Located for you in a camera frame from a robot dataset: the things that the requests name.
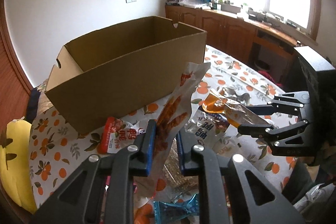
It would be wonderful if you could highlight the clear orange snack pouch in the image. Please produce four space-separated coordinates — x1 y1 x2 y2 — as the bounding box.
202 89 272 128

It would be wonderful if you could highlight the brown sesame bar pack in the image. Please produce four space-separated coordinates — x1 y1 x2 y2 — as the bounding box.
163 144 198 192

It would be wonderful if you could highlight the white orange snack bag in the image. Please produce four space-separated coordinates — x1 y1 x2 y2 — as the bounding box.
135 61 211 198

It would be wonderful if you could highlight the white blue snack bag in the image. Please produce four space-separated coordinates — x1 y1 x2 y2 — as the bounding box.
185 106 230 148

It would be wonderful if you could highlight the orange print bedsheet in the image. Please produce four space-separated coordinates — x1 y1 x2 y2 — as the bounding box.
29 46 310 206

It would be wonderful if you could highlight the wooden cabinet counter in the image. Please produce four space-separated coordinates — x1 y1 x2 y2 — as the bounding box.
164 3 302 67

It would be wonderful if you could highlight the blue candy wrapper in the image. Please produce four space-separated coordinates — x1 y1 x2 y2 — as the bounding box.
153 194 200 223

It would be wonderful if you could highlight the red white snack packet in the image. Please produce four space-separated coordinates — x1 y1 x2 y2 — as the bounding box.
97 117 148 154

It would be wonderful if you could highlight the yellow plush toy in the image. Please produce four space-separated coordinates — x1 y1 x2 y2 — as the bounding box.
1 119 37 214

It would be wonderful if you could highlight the brown cardboard box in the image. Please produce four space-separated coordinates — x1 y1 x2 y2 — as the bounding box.
45 16 207 134

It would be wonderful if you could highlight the wooden wardrobe door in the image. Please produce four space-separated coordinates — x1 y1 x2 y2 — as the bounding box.
0 0 33 131

